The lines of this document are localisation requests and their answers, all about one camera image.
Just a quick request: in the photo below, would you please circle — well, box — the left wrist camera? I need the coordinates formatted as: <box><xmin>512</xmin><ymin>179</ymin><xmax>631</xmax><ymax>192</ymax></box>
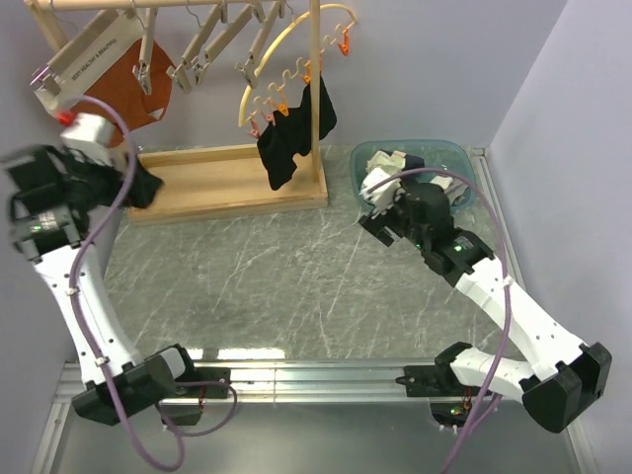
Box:
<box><xmin>60</xmin><ymin>113</ymin><xmax>116</xmax><ymax>167</ymax></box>

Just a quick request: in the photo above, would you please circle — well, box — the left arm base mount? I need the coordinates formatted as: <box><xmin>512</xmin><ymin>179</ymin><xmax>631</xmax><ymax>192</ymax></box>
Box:
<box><xmin>159</xmin><ymin>366</ymin><xmax>234</xmax><ymax>428</ymax></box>

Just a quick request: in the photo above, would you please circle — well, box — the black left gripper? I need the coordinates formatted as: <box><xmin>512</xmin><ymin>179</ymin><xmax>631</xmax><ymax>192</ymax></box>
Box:
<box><xmin>60</xmin><ymin>145</ymin><xmax>163</xmax><ymax>212</ymax></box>

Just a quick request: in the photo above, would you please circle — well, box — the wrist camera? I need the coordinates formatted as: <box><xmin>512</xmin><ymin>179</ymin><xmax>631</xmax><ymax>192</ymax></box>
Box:
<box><xmin>360</xmin><ymin>168</ymin><xmax>401</xmax><ymax>218</ymax></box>
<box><xmin>60</xmin><ymin>113</ymin><xmax>116</xmax><ymax>167</ymax></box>

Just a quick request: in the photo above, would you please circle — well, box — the navy garment in basket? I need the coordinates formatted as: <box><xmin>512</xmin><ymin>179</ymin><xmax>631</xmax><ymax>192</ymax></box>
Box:
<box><xmin>402</xmin><ymin>154</ymin><xmax>426</xmax><ymax>172</ymax></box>

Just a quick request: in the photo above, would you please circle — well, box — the aluminium rail frame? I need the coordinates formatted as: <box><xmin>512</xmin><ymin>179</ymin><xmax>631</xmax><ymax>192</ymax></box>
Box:
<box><xmin>29</xmin><ymin>147</ymin><xmax>601</xmax><ymax>474</ymax></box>

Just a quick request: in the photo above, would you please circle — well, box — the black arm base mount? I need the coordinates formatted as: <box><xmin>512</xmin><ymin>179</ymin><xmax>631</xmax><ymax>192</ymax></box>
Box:
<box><xmin>395</xmin><ymin>364</ymin><xmax>479</xmax><ymax>432</ymax></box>

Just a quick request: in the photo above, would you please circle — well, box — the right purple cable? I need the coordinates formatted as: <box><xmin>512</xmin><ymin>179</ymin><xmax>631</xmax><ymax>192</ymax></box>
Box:
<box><xmin>362</xmin><ymin>167</ymin><xmax>513</xmax><ymax>474</ymax></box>

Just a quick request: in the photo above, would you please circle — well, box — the black underwear hanging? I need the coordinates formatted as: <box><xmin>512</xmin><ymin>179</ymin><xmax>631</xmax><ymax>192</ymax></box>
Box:
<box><xmin>257</xmin><ymin>85</ymin><xmax>312</xmax><ymax>191</ymax></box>

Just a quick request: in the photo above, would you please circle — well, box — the teal plastic laundry basket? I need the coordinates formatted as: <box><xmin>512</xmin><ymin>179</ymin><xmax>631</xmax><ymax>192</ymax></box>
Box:
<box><xmin>350</xmin><ymin>139</ymin><xmax>476</xmax><ymax>210</ymax></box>

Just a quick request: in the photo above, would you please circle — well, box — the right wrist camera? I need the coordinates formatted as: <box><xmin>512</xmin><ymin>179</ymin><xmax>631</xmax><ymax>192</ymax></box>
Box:
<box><xmin>360</xmin><ymin>168</ymin><xmax>401</xmax><ymax>218</ymax></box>

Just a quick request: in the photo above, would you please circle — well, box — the grey garment in basket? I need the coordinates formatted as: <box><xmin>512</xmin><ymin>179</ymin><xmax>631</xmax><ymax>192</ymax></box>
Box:
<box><xmin>431</xmin><ymin>176</ymin><xmax>469</xmax><ymax>206</ymax></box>

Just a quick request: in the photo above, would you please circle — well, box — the wooden drying rack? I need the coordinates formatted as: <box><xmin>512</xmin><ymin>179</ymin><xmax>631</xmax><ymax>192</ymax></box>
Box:
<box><xmin>27</xmin><ymin>1</ymin><xmax>328</xmax><ymax>224</ymax></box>

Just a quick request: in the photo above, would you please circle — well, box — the curved multi-clip hanger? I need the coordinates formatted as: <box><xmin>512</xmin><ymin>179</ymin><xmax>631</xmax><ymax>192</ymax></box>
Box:
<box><xmin>237</xmin><ymin>3</ymin><xmax>356</xmax><ymax>136</ymax></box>

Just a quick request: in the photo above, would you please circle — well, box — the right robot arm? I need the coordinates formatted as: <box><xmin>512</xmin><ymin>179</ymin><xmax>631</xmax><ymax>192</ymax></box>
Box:
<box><xmin>359</xmin><ymin>179</ymin><xmax>612</xmax><ymax>434</ymax></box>

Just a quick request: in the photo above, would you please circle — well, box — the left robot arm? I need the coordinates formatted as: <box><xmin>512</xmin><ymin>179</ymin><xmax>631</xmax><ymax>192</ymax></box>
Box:
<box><xmin>1</xmin><ymin>145</ymin><xmax>199</xmax><ymax>426</ymax></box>

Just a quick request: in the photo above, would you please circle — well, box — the orange and cream underwear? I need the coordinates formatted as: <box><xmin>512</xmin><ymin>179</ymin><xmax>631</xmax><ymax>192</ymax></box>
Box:
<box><xmin>35</xmin><ymin>39</ymin><xmax>173</xmax><ymax>130</ymax></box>

